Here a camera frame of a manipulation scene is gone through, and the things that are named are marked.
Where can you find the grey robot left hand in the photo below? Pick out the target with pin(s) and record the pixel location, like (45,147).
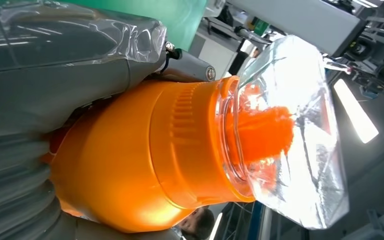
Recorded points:
(46,82)

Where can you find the orange bottle with clear cap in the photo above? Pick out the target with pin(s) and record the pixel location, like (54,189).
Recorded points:
(129,149)

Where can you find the person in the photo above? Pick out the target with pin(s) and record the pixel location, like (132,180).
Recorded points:
(198,225)

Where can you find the white square pillar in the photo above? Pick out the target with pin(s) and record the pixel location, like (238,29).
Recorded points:
(294,20)

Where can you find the long ceiling light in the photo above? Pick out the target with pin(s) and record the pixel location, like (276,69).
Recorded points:
(356,112)

